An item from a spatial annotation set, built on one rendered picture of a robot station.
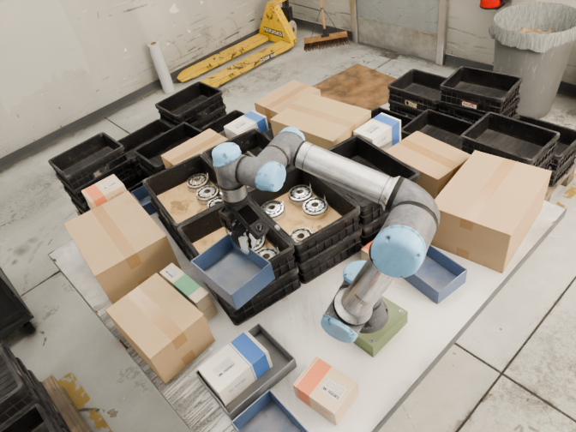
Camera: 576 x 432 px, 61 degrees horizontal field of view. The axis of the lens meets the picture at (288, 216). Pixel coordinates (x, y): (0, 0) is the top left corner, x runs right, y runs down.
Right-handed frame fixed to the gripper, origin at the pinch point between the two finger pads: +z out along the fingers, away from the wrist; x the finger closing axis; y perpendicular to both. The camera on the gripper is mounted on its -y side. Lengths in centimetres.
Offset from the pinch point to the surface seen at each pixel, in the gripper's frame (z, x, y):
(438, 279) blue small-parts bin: 37, -59, -29
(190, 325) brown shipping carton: 27.4, 20.6, 12.2
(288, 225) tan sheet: 26, -35, 25
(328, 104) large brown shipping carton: 15, -103, 69
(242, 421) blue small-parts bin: 40, 26, -20
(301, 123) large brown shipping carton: 16, -82, 67
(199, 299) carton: 30.7, 11.3, 22.4
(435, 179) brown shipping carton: 20, -90, -5
